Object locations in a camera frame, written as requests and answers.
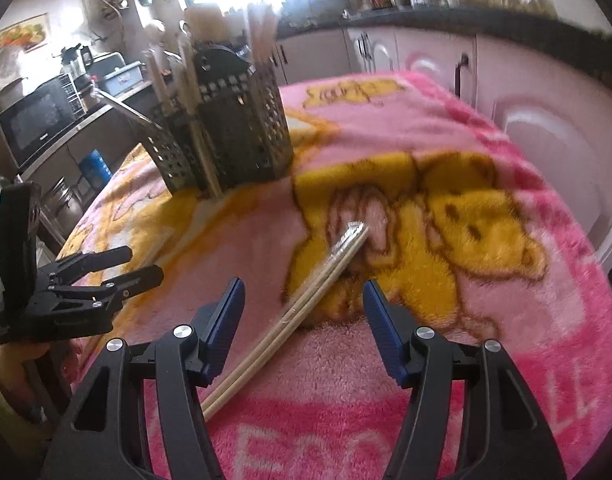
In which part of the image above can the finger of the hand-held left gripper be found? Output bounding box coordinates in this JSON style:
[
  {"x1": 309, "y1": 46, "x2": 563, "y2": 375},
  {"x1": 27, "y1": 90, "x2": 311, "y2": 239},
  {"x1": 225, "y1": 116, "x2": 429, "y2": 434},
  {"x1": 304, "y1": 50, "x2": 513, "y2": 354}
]
[
  {"x1": 100, "y1": 265, "x2": 165, "y2": 307},
  {"x1": 53, "y1": 246, "x2": 133, "y2": 285}
]

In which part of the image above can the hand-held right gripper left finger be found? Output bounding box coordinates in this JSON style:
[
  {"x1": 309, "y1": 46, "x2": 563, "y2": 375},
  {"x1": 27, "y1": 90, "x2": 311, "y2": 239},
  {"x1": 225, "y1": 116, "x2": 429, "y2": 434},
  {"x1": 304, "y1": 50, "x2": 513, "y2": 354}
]
[{"x1": 43, "y1": 277, "x2": 246, "y2": 480}]

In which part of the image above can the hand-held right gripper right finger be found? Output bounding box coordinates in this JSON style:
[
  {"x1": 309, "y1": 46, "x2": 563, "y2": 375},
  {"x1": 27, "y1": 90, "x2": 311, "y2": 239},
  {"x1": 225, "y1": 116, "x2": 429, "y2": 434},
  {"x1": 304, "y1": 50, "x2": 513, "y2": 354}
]
[{"x1": 362, "y1": 280, "x2": 567, "y2": 480}]

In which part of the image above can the plastic-wrapped wooden chopsticks pair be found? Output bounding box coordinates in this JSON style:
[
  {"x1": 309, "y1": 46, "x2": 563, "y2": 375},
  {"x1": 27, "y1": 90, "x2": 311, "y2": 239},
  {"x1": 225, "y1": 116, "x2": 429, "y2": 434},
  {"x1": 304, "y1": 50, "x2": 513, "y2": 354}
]
[{"x1": 201, "y1": 222, "x2": 369, "y2": 421}]

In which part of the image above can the black perforated utensil holder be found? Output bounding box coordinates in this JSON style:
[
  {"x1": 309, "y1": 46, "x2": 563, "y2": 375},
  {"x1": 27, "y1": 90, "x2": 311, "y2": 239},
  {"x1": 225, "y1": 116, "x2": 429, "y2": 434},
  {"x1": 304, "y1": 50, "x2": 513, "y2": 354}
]
[{"x1": 141, "y1": 45, "x2": 294, "y2": 196}]

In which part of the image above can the steel stock pot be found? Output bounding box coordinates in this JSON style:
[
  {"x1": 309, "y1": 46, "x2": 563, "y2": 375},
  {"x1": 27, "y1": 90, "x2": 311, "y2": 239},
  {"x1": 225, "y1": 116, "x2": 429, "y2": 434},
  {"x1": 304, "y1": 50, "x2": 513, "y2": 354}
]
[{"x1": 41, "y1": 177, "x2": 94, "y2": 231}]

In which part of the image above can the blue canister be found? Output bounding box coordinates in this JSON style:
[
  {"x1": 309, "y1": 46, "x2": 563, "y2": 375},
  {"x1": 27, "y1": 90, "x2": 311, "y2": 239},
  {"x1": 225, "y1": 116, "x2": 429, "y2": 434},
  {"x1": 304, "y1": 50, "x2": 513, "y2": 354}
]
[{"x1": 78, "y1": 149, "x2": 112, "y2": 188}]

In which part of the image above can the pink bear printed blanket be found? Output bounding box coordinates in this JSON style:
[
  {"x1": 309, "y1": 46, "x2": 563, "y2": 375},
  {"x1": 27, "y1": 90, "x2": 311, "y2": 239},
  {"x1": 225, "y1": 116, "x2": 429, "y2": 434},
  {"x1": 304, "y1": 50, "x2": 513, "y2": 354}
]
[{"x1": 56, "y1": 70, "x2": 612, "y2": 480}]

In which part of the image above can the black microwave oven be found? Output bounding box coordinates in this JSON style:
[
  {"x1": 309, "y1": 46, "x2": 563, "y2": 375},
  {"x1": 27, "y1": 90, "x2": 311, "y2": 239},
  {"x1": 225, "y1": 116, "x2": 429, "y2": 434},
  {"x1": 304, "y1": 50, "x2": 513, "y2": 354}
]
[{"x1": 0, "y1": 74, "x2": 82, "y2": 168}]

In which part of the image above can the blue lidded dish box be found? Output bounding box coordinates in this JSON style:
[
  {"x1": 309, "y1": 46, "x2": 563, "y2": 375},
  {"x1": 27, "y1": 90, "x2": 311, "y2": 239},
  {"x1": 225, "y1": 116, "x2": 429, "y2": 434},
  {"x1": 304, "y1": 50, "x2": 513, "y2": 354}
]
[{"x1": 100, "y1": 55, "x2": 147, "y2": 96}]

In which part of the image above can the black blender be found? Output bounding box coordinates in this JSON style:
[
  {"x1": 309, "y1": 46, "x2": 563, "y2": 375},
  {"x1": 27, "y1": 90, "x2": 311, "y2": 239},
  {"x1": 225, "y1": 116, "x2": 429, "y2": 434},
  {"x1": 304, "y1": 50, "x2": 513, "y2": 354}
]
[{"x1": 61, "y1": 45, "x2": 94, "y2": 81}]

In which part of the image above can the bunch of wrapped chopsticks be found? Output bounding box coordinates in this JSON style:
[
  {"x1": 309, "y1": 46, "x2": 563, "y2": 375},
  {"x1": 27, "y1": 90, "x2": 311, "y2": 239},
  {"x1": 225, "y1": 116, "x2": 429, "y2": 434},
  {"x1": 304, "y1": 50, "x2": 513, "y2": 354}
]
[{"x1": 143, "y1": 2, "x2": 282, "y2": 198}]

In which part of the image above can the black kitchen countertop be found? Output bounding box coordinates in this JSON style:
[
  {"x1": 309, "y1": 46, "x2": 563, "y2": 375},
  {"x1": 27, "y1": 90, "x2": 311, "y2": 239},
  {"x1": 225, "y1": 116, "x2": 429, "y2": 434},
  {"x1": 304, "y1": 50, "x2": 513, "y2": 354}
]
[{"x1": 276, "y1": 2, "x2": 612, "y2": 41}]

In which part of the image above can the steel utensil handle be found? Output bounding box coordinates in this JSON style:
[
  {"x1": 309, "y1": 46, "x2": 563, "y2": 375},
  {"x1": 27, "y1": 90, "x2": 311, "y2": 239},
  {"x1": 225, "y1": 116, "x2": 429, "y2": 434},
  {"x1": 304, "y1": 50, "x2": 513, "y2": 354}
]
[{"x1": 92, "y1": 89, "x2": 157, "y2": 128}]

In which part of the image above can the fruit wall poster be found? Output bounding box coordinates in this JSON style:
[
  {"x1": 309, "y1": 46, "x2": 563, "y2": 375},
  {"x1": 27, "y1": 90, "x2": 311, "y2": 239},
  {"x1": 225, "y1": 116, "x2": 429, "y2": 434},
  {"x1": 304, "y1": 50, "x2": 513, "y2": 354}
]
[{"x1": 0, "y1": 12, "x2": 49, "y2": 52}]

